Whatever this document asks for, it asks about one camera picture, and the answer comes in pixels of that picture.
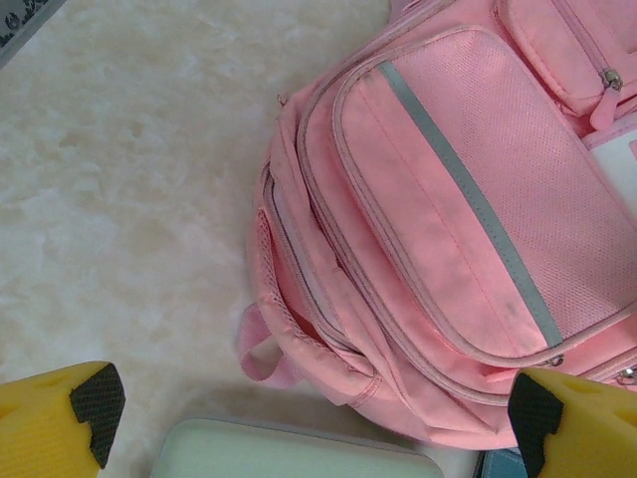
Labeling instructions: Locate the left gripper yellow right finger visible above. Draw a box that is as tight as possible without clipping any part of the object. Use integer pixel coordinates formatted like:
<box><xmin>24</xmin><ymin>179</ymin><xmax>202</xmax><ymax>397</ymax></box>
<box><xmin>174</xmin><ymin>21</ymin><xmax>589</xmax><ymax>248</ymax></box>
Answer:
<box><xmin>507</xmin><ymin>367</ymin><xmax>637</xmax><ymax>478</ymax></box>

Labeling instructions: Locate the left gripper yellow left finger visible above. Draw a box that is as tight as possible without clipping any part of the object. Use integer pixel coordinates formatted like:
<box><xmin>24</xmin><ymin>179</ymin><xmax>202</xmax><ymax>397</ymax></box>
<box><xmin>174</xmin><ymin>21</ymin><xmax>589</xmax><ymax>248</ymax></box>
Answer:
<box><xmin>0</xmin><ymin>361</ymin><xmax>125</xmax><ymax>478</ymax></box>

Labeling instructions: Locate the mint green pencil case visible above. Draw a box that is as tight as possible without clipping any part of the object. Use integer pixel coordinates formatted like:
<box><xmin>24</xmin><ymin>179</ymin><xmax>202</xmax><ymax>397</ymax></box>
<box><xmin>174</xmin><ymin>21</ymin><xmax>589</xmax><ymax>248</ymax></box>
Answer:
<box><xmin>148</xmin><ymin>417</ymin><xmax>447</xmax><ymax>478</ymax></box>

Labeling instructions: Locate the pink school backpack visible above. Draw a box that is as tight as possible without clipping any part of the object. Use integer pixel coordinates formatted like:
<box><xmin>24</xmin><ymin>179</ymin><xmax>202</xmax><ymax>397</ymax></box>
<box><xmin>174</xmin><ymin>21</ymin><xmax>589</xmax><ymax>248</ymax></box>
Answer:
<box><xmin>237</xmin><ymin>0</ymin><xmax>637</xmax><ymax>452</ymax></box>

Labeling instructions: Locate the aluminium frame rail narrow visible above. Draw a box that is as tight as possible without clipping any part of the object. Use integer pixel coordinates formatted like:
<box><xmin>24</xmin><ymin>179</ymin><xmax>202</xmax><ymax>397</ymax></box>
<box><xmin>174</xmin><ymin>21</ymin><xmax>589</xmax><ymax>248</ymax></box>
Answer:
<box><xmin>0</xmin><ymin>0</ymin><xmax>64</xmax><ymax>71</ymax></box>

